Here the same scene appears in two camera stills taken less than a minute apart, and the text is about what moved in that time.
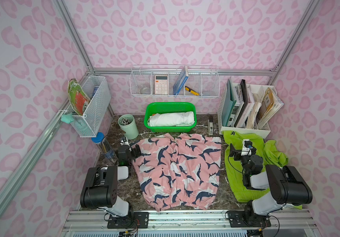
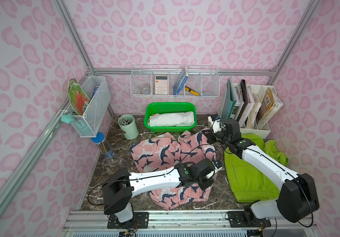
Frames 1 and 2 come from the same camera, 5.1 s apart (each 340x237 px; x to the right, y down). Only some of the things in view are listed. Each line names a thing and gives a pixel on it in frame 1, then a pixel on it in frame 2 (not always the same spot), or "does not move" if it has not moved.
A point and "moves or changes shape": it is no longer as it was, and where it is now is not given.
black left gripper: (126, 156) → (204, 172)
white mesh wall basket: (88, 125) does not move
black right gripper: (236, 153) → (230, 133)
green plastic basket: (164, 107) does not move
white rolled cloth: (178, 119) does not move
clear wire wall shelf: (175, 80) does not move
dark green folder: (229, 102) does not move
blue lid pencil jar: (103, 145) does not move
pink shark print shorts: (182, 171) moves or changes shape
